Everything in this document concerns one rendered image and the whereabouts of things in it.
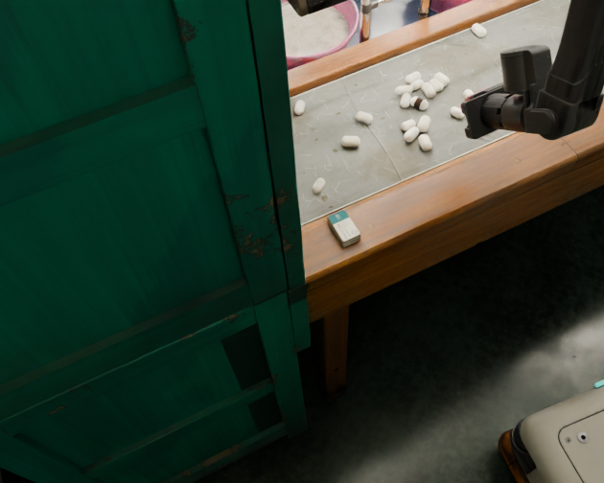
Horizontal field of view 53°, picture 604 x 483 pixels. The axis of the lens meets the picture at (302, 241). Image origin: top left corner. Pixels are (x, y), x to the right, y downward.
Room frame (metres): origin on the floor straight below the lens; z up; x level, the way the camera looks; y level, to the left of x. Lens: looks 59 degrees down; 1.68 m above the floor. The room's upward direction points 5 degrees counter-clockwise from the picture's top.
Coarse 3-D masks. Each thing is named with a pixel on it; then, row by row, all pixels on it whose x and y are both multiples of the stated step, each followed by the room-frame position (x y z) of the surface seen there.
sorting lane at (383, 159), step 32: (544, 0) 1.17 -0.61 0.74; (512, 32) 1.07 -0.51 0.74; (544, 32) 1.06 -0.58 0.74; (384, 64) 1.01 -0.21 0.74; (416, 64) 1.00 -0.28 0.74; (448, 64) 0.99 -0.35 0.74; (480, 64) 0.98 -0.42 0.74; (320, 96) 0.93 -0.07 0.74; (352, 96) 0.92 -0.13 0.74; (384, 96) 0.91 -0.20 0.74; (416, 96) 0.90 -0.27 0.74; (448, 96) 0.90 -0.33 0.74; (320, 128) 0.84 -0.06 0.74; (352, 128) 0.83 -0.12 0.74; (384, 128) 0.82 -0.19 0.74; (448, 128) 0.81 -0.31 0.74; (320, 160) 0.76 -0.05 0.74; (352, 160) 0.75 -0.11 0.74; (384, 160) 0.74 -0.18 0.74; (416, 160) 0.74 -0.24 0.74; (448, 160) 0.73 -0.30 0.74; (320, 192) 0.68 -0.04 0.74; (352, 192) 0.67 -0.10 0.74
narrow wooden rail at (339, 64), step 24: (480, 0) 1.16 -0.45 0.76; (504, 0) 1.15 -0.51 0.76; (528, 0) 1.16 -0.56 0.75; (432, 24) 1.09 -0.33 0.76; (456, 24) 1.09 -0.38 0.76; (360, 48) 1.03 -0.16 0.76; (384, 48) 1.03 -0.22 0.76; (408, 48) 1.04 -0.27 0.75; (288, 72) 0.98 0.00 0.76; (312, 72) 0.98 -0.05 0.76; (336, 72) 0.97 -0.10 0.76
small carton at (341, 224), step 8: (328, 216) 0.59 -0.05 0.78; (336, 216) 0.59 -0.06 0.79; (344, 216) 0.59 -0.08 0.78; (336, 224) 0.57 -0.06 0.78; (344, 224) 0.57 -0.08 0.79; (352, 224) 0.57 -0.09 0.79; (336, 232) 0.56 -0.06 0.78; (344, 232) 0.56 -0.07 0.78; (352, 232) 0.56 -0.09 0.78; (344, 240) 0.54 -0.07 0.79; (352, 240) 0.54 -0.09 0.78
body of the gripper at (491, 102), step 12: (480, 96) 0.70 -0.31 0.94; (492, 96) 0.69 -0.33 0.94; (504, 96) 0.67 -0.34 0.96; (468, 108) 0.68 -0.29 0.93; (480, 108) 0.69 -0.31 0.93; (492, 108) 0.66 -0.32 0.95; (468, 120) 0.67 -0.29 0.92; (480, 120) 0.67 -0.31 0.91; (492, 120) 0.65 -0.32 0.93; (468, 132) 0.66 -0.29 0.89; (480, 132) 0.66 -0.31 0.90
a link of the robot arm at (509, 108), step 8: (512, 96) 0.66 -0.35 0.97; (520, 96) 0.65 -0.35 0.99; (528, 96) 0.63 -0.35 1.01; (504, 104) 0.65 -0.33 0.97; (512, 104) 0.64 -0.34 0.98; (520, 104) 0.62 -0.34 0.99; (528, 104) 0.62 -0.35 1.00; (504, 112) 0.64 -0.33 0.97; (512, 112) 0.62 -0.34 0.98; (520, 112) 0.61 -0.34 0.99; (504, 120) 0.63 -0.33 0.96; (512, 120) 0.62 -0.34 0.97; (520, 120) 0.60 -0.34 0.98; (512, 128) 0.62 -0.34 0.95; (520, 128) 0.60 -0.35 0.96
